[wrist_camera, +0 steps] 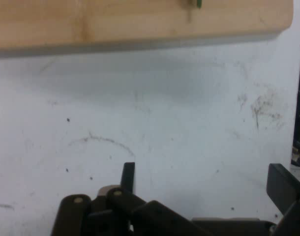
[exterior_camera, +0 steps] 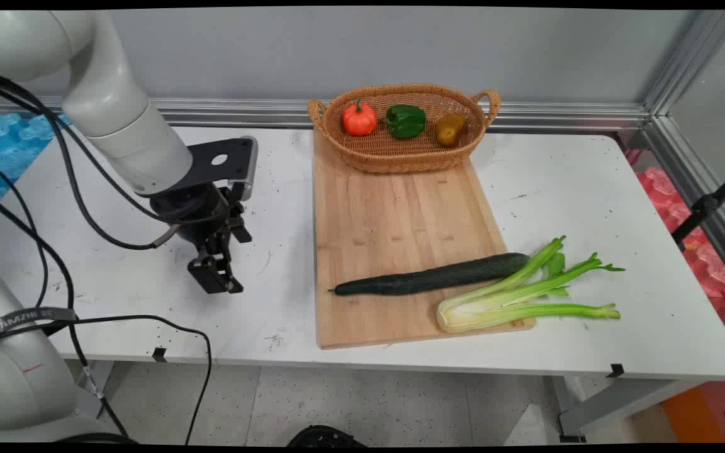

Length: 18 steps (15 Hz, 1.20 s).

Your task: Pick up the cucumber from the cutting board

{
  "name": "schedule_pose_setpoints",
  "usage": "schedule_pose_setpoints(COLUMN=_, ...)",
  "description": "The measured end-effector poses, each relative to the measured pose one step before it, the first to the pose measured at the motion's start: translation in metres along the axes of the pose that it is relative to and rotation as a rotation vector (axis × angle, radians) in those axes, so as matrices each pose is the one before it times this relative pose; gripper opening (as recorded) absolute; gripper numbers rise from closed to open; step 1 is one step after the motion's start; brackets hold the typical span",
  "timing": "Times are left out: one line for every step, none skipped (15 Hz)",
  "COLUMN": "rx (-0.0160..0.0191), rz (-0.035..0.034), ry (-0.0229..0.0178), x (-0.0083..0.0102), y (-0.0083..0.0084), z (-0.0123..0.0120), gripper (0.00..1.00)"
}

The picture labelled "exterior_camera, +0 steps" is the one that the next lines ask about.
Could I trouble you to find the celery bunch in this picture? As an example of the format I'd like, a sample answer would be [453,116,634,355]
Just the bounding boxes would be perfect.
[436,235,626,334]

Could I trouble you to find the aluminium frame rail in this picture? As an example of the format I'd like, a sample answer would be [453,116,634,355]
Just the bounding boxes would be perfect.
[0,94,651,133]

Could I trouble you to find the black round floor object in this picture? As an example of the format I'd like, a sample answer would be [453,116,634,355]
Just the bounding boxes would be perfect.
[287,425,366,447]

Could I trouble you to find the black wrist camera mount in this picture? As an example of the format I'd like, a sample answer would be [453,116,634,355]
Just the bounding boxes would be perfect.
[167,136,259,203]

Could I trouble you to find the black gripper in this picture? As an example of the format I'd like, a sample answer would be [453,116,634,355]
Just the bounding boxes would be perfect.
[150,184,254,295]

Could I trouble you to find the long dark green cucumber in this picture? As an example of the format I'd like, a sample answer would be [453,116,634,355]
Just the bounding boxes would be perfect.
[329,252,532,297]

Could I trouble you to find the blue foam floor mat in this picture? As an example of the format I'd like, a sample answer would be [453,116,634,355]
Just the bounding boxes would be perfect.
[0,112,71,222]

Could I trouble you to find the aluminium corner frame post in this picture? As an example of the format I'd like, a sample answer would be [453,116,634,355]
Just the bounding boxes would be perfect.
[643,10,725,293]

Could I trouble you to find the black tripod leg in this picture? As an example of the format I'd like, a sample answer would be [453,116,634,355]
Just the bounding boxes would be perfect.
[672,162,725,251]

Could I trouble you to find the red orange bell pepper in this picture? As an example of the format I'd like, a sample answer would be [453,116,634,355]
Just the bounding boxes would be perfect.
[342,99,379,137]

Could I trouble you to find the woven wicker basket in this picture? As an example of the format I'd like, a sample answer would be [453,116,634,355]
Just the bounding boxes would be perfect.
[307,84,502,174]

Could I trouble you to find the green bell pepper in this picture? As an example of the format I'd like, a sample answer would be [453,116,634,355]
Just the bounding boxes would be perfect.
[385,104,427,140]

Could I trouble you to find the red foam floor mat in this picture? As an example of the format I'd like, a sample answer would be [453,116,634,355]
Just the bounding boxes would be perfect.
[634,166,725,353]

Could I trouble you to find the thin black cable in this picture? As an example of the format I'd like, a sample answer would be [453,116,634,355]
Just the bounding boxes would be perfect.
[0,148,213,445]

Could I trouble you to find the grey table leg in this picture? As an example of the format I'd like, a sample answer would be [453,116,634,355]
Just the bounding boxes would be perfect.
[551,375,706,444]

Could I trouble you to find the black velcro cable strap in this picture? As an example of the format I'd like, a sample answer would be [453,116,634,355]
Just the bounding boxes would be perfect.
[0,306,78,349]

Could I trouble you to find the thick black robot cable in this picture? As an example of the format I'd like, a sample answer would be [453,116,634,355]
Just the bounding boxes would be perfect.
[0,72,182,251]

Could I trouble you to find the wooden cutting board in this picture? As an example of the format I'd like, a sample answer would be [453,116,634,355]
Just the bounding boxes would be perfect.
[312,129,537,350]

